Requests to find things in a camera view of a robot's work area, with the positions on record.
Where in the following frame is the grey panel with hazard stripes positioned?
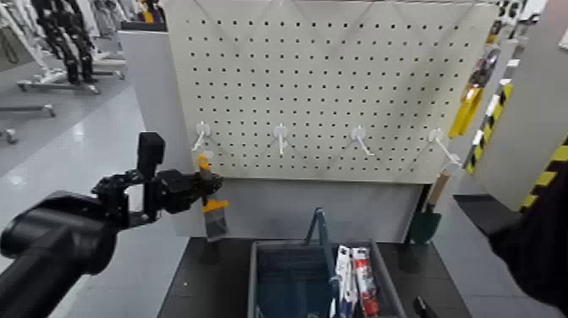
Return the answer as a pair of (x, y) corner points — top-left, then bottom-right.
(472, 0), (568, 212)

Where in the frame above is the grey plastic crate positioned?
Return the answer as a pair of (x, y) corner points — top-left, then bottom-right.
(247, 240), (406, 318)

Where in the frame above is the red white tool package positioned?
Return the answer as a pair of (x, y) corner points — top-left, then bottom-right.
(351, 247), (381, 317)

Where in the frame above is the grey stand leg with caster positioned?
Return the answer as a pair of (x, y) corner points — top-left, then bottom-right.
(0, 104), (57, 145)

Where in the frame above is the beige perforated pegboard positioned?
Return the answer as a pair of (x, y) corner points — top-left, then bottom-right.
(165, 0), (499, 185)

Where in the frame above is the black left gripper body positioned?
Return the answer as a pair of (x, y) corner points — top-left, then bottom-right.
(90, 168), (199, 230)

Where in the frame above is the green trowel with wooden handle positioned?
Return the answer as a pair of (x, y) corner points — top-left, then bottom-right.
(407, 170), (452, 245)

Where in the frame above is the grey wheeled stand base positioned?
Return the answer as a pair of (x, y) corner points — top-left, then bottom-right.
(16, 79), (102, 96)

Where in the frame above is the white blue tool package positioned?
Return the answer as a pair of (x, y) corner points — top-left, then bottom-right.
(330, 244), (362, 318)

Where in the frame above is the white robot on stand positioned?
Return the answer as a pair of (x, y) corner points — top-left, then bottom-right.
(0, 0), (61, 85)

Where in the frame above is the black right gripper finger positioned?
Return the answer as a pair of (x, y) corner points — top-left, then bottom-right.
(412, 295), (438, 318)

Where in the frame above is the black humanoid robot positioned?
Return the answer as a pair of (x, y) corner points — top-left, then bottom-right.
(30, 0), (101, 85)

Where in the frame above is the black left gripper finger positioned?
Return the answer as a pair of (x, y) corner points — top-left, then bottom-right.
(194, 170), (224, 191)
(190, 188), (216, 209)

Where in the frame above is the yellow paint brush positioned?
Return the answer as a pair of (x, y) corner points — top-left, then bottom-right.
(196, 152), (231, 242)

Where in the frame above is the yellow handled hanging tool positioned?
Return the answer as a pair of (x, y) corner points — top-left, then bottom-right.
(447, 44), (501, 140)

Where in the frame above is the blue-grey crate handle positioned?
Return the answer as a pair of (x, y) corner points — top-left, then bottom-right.
(303, 206), (342, 318)

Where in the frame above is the white pegboard hook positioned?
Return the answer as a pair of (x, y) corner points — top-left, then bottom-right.
(191, 122), (212, 153)
(428, 128), (463, 167)
(351, 125), (374, 157)
(273, 123), (289, 156)

